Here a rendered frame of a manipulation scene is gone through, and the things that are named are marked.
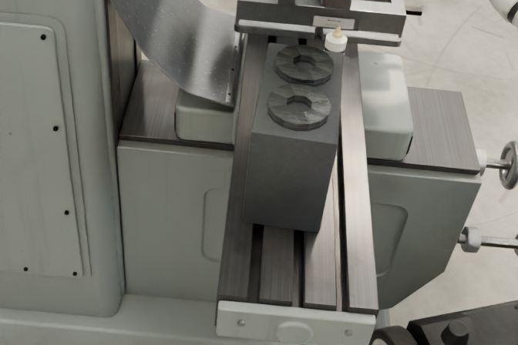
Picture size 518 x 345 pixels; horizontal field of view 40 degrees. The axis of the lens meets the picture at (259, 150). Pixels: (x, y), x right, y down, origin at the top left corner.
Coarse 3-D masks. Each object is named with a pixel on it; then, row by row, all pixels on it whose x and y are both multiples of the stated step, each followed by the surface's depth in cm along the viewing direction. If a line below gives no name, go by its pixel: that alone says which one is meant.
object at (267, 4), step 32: (256, 0) 144; (288, 0) 143; (320, 0) 146; (352, 0) 147; (384, 0) 151; (256, 32) 147; (288, 32) 147; (320, 32) 149; (352, 32) 148; (384, 32) 148
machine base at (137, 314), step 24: (0, 312) 181; (24, 312) 181; (120, 312) 184; (144, 312) 184; (168, 312) 185; (192, 312) 186; (384, 312) 191; (0, 336) 181; (24, 336) 181; (48, 336) 180; (72, 336) 180; (96, 336) 180; (120, 336) 180; (144, 336) 180; (168, 336) 180; (192, 336) 180; (216, 336) 181
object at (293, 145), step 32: (288, 64) 107; (320, 64) 108; (288, 96) 101; (320, 96) 102; (256, 128) 98; (288, 128) 98; (320, 128) 99; (256, 160) 101; (288, 160) 100; (320, 160) 99; (256, 192) 105; (288, 192) 104; (320, 192) 103; (288, 224) 109; (320, 224) 108
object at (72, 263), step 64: (0, 0) 124; (64, 0) 123; (0, 64) 132; (64, 64) 132; (128, 64) 158; (0, 128) 142; (64, 128) 141; (0, 192) 154; (64, 192) 153; (0, 256) 168; (64, 256) 167
